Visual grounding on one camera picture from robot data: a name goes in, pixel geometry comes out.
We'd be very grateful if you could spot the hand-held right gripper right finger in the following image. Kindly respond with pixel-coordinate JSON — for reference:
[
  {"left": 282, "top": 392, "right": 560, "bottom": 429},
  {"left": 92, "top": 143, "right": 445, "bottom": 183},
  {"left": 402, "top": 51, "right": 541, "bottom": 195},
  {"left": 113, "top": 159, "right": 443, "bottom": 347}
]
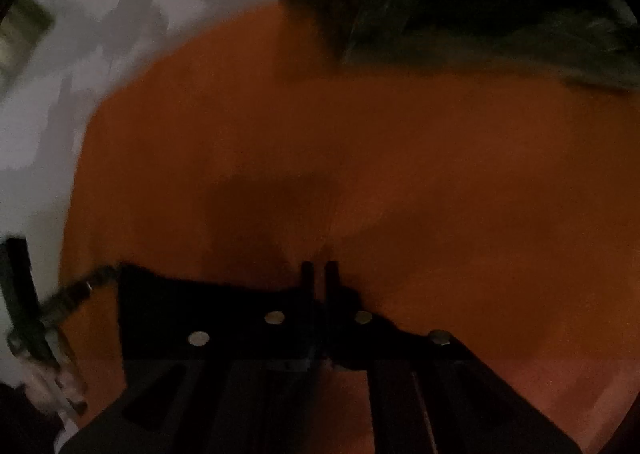
[{"left": 325, "top": 261, "right": 583, "bottom": 454}]

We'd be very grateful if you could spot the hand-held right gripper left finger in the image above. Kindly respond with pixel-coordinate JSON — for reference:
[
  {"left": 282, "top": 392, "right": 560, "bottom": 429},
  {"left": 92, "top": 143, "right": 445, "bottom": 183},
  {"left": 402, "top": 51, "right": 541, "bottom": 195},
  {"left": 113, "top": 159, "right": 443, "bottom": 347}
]
[{"left": 60, "top": 261, "right": 317, "bottom": 454}]

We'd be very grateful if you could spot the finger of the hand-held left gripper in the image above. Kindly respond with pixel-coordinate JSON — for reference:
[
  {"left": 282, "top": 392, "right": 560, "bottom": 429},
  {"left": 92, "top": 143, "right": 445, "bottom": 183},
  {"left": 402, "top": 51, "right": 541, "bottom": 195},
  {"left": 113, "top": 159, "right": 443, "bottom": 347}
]
[{"left": 42, "top": 265, "right": 121, "bottom": 322}]

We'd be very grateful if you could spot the black garment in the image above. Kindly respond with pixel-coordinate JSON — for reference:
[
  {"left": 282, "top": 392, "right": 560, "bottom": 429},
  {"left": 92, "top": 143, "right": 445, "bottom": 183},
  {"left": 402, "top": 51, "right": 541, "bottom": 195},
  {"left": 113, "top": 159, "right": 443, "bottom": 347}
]
[{"left": 116, "top": 261, "right": 401, "bottom": 372}]

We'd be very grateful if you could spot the person's left hand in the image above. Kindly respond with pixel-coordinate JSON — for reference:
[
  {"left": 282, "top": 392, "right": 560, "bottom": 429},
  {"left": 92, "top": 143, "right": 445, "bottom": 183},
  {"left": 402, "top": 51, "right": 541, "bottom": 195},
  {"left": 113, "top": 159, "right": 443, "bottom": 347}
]
[{"left": 17, "top": 356, "right": 88, "bottom": 422}]

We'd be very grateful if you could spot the orange bed sheet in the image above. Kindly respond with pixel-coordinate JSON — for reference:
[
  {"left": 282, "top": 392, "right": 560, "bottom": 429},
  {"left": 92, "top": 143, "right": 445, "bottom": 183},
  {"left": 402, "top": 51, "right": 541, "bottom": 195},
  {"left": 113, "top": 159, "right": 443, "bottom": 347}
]
[{"left": 57, "top": 0, "right": 640, "bottom": 454}]

